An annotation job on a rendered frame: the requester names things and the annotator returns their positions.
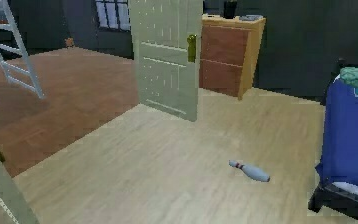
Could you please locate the pale green room door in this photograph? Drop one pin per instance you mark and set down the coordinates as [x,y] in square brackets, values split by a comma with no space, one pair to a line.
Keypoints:
[7,196]
[167,63]

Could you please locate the wooden chest of drawers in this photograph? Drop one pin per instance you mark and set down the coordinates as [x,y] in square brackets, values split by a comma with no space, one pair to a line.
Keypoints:
[227,56]

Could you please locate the white bowling pin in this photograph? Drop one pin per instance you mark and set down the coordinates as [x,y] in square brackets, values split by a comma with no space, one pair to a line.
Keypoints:
[252,171]

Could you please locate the black cup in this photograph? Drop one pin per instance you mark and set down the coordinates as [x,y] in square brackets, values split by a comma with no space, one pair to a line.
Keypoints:
[230,8]

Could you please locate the grey flat object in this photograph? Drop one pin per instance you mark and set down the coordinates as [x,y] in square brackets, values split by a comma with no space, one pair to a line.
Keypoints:
[250,17]

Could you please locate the small brown object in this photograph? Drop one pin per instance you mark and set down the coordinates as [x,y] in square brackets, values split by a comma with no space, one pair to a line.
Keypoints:
[69,42]

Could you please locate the blue bed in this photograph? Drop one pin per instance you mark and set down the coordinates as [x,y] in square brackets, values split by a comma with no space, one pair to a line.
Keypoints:
[347,140]

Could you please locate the white ladder shelf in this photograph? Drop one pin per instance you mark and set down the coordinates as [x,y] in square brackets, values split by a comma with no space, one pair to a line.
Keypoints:
[12,50]

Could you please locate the teal cloth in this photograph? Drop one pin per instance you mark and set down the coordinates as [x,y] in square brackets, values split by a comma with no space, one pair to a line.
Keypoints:
[356,77]

